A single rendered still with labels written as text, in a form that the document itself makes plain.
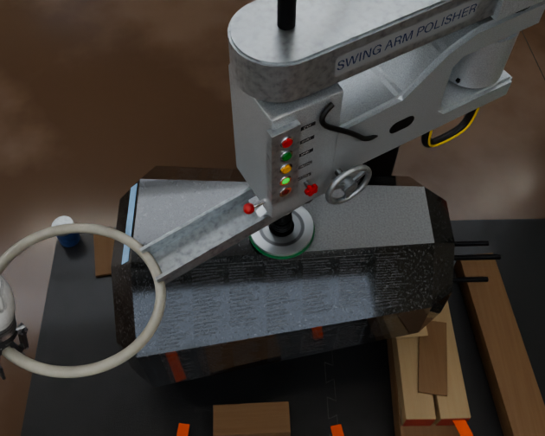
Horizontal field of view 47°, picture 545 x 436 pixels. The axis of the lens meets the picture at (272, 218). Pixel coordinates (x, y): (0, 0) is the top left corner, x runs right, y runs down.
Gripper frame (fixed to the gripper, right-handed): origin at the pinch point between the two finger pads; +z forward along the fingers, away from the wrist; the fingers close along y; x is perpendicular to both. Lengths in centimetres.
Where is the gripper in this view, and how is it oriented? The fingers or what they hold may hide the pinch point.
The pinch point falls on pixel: (9, 364)
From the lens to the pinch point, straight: 185.7
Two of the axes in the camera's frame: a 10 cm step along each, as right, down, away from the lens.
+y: 6.8, -4.8, 5.5
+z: -1.9, 6.1, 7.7
